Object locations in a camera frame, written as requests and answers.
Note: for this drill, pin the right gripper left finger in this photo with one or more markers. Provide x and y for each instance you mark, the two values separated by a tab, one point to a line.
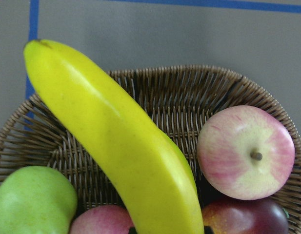
132	230

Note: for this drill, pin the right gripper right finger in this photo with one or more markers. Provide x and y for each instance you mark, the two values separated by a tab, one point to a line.
208	230

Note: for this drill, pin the woven wicker basket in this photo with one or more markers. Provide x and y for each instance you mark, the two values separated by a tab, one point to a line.
179	99

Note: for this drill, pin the pink apple back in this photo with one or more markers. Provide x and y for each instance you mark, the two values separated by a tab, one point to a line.
104	219

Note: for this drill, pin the pink apple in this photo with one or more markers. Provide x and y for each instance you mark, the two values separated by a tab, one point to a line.
104	219
245	153

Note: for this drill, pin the red mango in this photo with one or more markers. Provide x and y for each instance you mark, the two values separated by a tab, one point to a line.
232	216

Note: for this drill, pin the pink apple front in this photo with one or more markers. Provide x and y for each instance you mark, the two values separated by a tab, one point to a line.
245	153

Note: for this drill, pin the green pear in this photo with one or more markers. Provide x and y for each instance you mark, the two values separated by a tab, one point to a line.
36	200

